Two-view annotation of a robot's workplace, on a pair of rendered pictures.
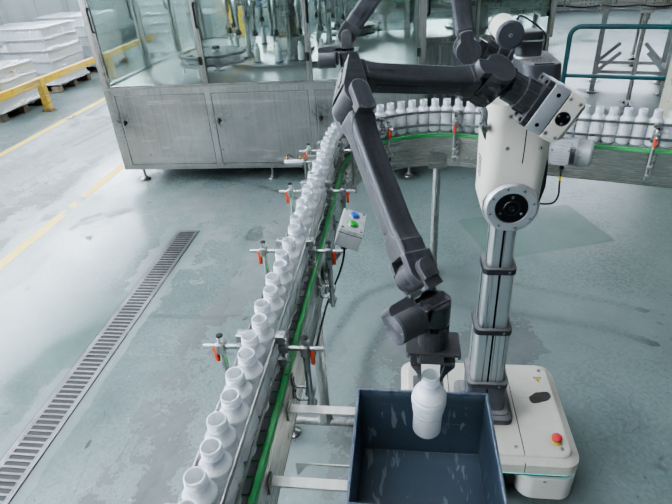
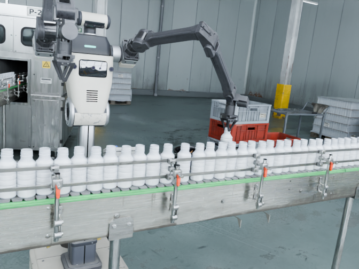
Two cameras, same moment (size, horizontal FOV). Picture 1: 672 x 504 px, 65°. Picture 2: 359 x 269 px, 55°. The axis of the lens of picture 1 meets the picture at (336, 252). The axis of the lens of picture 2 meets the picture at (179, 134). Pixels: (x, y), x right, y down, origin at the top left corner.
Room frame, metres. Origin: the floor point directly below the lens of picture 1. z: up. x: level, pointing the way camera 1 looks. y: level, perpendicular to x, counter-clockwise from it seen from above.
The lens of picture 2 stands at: (2.23, 1.24, 1.50)
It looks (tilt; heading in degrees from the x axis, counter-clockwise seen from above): 12 degrees down; 232
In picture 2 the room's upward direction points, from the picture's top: 6 degrees clockwise
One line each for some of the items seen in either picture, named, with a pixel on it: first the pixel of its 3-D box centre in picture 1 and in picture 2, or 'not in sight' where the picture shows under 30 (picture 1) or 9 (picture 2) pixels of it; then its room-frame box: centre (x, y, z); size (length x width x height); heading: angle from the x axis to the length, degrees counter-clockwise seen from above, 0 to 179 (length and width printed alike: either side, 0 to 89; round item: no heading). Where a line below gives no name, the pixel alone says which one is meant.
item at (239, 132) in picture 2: not in sight; (238, 129); (-0.80, -1.52, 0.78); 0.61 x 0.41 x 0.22; 178
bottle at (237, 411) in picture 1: (236, 424); (285, 155); (0.73, 0.22, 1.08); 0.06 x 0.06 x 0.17
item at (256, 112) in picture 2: not in sight; (240, 111); (-0.80, -1.52, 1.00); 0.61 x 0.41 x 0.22; 179
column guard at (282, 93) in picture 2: not in sight; (281, 101); (-7.23, -5.67, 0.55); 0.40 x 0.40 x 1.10; 82
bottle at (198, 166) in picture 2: (284, 276); (198, 161); (1.26, 0.15, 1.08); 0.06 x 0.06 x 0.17
